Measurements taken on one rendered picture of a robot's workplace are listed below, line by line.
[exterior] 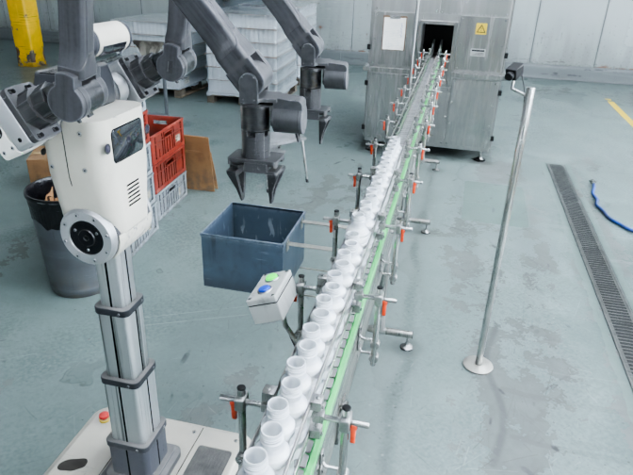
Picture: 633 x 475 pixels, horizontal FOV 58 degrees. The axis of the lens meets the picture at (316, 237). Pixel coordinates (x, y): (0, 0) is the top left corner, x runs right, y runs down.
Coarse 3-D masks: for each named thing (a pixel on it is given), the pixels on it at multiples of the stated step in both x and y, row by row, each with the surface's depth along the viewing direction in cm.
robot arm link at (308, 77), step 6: (306, 66) 151; (318, 66) 150; (324, 66) 150; (300, 72) 151; (306, 72) 149; (312, 72) 149; (318, 72) 150; (324, 72) 149; (300, 78) 151; (306, 78) 150; (312, 78) 150; (318, 78) 151; (300, 84) 152; (306, 84) 151; (312, 84) 150; (318, 84) 151
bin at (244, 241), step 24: (240, 216) 236; (264, 216) 233; (288, 216) 231; (216, 240) 207; (240, 240) 204; (264, 240) 238; (288, 240) 207; (216, 264) 212; (240, 264) 209; (264, 264) 207; (288, 264) 213; (240, 288) 214
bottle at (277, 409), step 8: (272, 400) 100; (280, 400) 100; (272, 408) 101; (280, 408) 101; (288, 408) 99; (272, 416) 98; (280, 416) 98; (288, 416) 101; (288, 424) 99; (288, 432) 99; (288, 440) 100
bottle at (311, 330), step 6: (306, 324) 121; (312, 324) 121; (306, 330) 121; (312, 330) 122; (318, 330) 119; (306, 336) 119; (312, 336) 118; (318, 336) 120; (318, 342) 120; (318, 348) 120; (324, 348) 121; (318, 354) 120; (324, 354) 122
